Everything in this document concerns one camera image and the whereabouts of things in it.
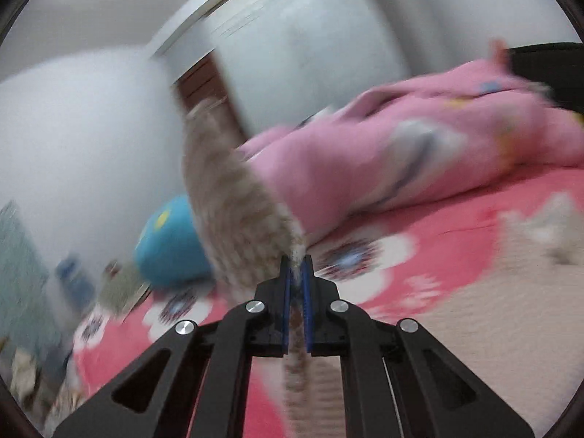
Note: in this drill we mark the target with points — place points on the pink floral quilt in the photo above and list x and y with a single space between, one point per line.
415 141

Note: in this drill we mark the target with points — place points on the teal patterned panel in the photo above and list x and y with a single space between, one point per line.
26 317

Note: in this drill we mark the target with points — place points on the red floral bed sheet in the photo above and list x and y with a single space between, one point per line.
434 263

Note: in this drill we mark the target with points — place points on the white wardrobe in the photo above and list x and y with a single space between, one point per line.
285 60

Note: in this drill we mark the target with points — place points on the blue pillow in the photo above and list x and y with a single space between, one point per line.
169 252

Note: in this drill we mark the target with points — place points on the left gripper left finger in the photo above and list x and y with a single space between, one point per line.
193 381

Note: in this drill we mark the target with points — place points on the cream fluffy blanket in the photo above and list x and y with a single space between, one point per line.
546 247

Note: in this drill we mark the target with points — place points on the beige white checkered knit sweater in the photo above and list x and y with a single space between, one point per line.
245 233

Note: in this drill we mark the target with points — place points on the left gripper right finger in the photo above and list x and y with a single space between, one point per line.
398 380

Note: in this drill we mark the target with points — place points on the brown wooden door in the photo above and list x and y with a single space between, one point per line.
204 80

